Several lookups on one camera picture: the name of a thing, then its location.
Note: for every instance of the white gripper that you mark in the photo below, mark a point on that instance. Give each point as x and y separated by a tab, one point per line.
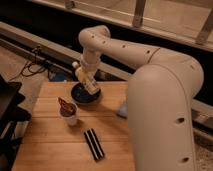
85	72

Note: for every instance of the white plastic bottle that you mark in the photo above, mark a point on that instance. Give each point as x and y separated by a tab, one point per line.
91	88

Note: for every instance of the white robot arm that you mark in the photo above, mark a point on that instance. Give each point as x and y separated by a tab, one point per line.
159	97

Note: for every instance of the dark ceramic bowl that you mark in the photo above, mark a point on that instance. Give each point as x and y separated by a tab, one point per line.
81	96

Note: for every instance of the blue box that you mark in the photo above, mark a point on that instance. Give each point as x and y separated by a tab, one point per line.
58	78

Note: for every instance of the brown snack packet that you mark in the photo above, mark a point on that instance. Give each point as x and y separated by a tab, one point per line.
66	109

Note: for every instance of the white cup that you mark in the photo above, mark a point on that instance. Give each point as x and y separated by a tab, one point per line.
71	120

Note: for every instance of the blue sponge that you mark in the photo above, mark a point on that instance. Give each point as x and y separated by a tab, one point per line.
122	110

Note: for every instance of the black striped block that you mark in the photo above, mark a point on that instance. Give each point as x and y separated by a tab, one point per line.
94	144

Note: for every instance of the black chair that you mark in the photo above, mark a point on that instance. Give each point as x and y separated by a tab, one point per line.
10	115

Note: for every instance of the metal rail beam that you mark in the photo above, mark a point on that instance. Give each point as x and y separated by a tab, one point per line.
25	44

